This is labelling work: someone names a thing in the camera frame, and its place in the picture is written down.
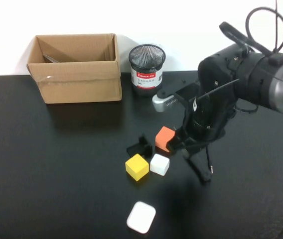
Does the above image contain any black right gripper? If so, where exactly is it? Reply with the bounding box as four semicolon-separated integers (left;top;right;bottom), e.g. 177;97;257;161
168;94;237;161

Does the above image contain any black pen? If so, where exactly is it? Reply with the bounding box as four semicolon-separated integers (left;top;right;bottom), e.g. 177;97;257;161
184;149;212;184

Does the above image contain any orange cube block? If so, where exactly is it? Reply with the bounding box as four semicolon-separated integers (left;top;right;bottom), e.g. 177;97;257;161
154;125;176;154

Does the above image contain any white cube block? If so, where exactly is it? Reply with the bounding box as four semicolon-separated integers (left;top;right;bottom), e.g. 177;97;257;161
149;153;170;177

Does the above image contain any yellow cube block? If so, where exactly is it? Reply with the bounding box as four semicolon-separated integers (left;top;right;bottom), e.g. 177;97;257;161
125;153;149;182

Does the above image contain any black zip tie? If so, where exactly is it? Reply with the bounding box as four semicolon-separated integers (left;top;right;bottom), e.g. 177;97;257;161
198;78;240;100

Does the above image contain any black mesh pen holder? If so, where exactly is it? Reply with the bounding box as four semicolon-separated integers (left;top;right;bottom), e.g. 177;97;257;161
128;44;166;98

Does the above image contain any white earbuds case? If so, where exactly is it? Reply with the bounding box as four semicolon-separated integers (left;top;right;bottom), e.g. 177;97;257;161
126;201;156;234

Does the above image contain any brown cardboard box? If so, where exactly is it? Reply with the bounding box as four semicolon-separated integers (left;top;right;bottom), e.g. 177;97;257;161
26;33;123;105

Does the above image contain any black plastic bracket piece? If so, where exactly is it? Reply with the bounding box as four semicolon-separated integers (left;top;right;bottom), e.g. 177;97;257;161
126;133;153;158

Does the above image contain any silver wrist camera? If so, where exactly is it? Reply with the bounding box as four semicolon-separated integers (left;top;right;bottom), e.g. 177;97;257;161
151;89;182;113

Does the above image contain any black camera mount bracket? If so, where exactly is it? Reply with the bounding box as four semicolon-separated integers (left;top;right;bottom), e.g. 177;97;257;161
156;83;200;110

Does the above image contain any black flat cable strap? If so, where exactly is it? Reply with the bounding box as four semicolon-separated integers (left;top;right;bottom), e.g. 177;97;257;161
218;21;272;54

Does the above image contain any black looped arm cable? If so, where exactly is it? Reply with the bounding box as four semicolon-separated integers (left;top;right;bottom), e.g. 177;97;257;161
245;0;283;55

